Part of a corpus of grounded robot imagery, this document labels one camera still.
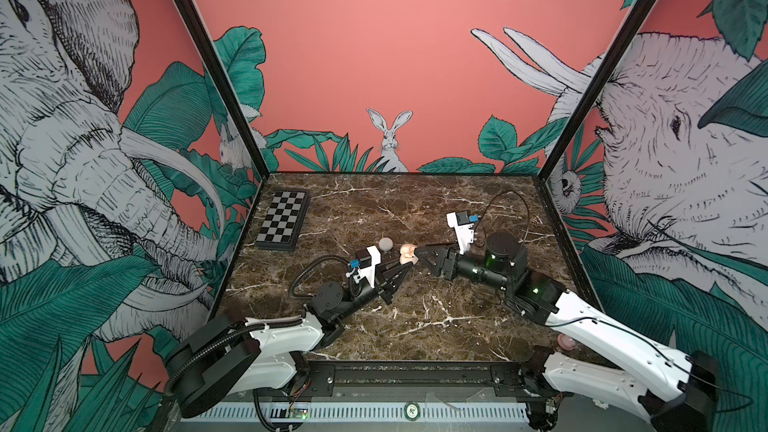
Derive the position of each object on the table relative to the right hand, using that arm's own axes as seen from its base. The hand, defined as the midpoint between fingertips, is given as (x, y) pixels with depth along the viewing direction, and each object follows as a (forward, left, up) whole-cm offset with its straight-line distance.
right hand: (418, 252), depth 64 cm
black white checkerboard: (+26, +44, -26) cm, 57 cm away
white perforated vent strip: (-27, +13, -30) cm, 42 cm away
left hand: (0, +2, -4) cm, 4 cm away
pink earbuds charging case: (+1, +2, -3) cm, 4 cm away
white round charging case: (+20, +8, -30) cm, 37 cm away
